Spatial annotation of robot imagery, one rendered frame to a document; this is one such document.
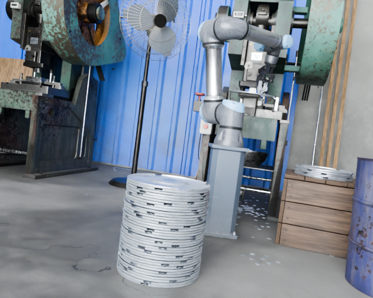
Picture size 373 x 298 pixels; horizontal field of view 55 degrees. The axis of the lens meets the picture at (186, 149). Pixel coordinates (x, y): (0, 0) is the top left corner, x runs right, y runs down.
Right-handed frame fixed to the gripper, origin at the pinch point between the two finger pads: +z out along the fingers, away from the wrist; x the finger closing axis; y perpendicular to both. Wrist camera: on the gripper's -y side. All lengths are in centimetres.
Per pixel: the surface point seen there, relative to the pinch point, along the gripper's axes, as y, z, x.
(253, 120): 5.2, 18.0, -1.0
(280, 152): 25.2, 29.2, 13.7
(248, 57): -28.5, -15.2, -2.9
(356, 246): 120, 21, 2
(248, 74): -19.2, -5.7, -2.7
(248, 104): -5.8, 11.2, -2.7
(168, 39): -78, -10, -52
